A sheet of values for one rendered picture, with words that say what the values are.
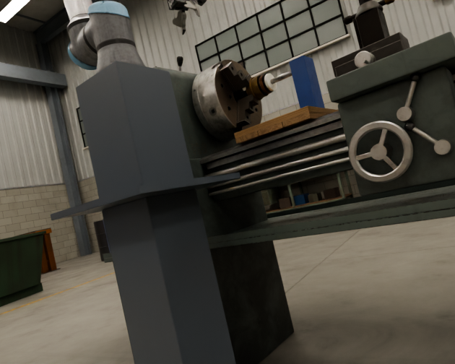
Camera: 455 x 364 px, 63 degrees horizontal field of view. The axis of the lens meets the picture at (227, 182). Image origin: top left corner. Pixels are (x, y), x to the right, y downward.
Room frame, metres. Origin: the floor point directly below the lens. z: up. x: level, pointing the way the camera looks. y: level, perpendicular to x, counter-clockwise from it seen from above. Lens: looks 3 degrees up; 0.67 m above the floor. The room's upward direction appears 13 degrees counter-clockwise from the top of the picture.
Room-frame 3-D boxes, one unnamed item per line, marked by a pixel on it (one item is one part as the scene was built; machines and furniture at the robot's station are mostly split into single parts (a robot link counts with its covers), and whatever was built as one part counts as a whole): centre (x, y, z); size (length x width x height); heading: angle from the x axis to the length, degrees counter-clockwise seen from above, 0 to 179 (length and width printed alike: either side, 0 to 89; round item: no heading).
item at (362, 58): (0.95, -0.42, 0.95); 0.07 x 0.04 x 0.04; 142
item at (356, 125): (0.95, -0.46, 0.73); 0.27 x 0.12 x 0.27; 52
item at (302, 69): (1.33, -0.36, 1.00); 0.08 x 0.06 x 0.23; 142
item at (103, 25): (1.11, 0.24, 1.27); 0.13 x 0.12 x 0.14; 45
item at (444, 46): (1.10, -0.60, 0.89); 0.53 x 0.30 x 0.06; 142
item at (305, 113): (1.39, -0.29, 0.88); 0.36 x 0.30 x 0.04; 142
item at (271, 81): (1.39, -0.30, 1.08); 0.13 x 0.07 x 0.07; 52
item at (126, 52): (1.10, 0.24, 1.15); 0.15 x 0.15 x 0.10
